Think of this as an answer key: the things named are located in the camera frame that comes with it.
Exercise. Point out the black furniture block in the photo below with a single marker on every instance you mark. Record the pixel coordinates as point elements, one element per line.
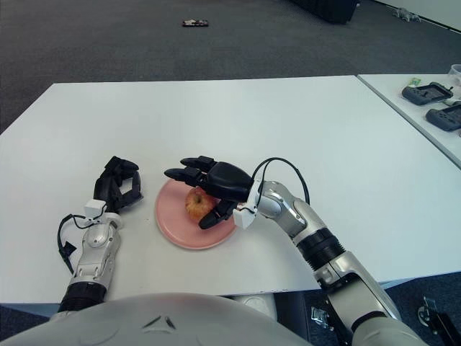
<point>324,11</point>

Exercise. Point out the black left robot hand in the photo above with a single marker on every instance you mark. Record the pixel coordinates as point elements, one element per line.
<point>104,185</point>

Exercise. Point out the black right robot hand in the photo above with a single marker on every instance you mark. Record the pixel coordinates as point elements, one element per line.
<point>227,182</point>

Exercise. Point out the red yellow apple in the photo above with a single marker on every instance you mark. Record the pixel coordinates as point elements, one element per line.
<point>196,203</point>

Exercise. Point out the flat dark floor item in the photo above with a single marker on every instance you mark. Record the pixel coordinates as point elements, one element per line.
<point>195,23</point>

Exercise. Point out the black metal caster frame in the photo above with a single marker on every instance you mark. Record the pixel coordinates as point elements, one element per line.
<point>441,320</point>

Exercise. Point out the pink round plate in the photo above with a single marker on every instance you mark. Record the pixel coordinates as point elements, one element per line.
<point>180,230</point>

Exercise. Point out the grey robot torso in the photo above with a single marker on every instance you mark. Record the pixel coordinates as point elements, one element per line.
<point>144,320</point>

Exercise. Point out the metal floor bracket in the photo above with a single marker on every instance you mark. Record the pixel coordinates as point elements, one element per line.
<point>321,318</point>

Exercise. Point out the green packet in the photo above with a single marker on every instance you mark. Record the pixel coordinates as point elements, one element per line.
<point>414,81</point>

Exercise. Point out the clear plastic cup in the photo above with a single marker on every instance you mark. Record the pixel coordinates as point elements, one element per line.
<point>456,70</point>

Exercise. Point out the grey handheld controller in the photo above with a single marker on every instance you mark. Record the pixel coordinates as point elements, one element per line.
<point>417,95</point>
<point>444,119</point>

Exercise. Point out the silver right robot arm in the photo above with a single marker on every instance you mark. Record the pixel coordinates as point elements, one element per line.
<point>306,223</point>

